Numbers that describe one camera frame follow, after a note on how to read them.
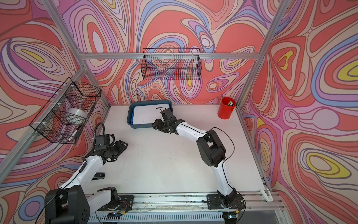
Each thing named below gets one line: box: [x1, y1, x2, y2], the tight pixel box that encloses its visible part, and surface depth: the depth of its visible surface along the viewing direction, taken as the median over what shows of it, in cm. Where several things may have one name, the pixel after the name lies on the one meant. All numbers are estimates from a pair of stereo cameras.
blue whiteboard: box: [130, 103, 170, 125], surface depth 110 cm
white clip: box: [259, 188, 274, 203], surface depth 76 cm
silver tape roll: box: [66, 107, 89, 119], surface depth 75 cm
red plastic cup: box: [217, 96, 236, 120], surface depth 110 cm
